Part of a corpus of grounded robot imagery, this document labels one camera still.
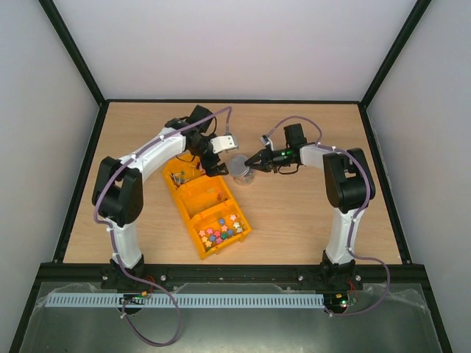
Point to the clear plastic jar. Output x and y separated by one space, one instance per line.
245 179

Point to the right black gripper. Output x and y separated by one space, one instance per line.
268 159

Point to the orange three-compartment bin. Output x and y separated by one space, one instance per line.
209 210

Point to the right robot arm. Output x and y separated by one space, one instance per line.
349 188

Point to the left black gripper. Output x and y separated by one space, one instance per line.
215 170

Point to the white slotted cable duct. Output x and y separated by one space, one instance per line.
186 300

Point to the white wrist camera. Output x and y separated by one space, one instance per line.
267 142
224 143

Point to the black aluminium frame rail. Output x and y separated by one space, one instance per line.
294 277

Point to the round metal lid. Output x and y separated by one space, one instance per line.
237 166

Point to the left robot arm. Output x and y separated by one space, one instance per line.
118 194

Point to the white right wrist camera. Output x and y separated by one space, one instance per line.
267 142

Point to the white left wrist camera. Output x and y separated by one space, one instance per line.
224 143

